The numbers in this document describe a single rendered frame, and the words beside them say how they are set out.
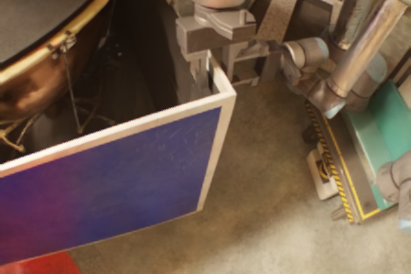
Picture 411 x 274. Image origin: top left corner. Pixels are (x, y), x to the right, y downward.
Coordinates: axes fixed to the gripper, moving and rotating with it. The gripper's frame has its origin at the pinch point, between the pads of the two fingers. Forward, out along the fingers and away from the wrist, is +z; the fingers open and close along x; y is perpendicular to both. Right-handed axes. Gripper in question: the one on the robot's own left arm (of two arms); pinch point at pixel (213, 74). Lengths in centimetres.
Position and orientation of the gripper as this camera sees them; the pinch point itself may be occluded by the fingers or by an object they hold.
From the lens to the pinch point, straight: 59.3
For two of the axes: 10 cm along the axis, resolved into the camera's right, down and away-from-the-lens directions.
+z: -0.2, 6.6, 7.5
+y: -4.0, -6.9, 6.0
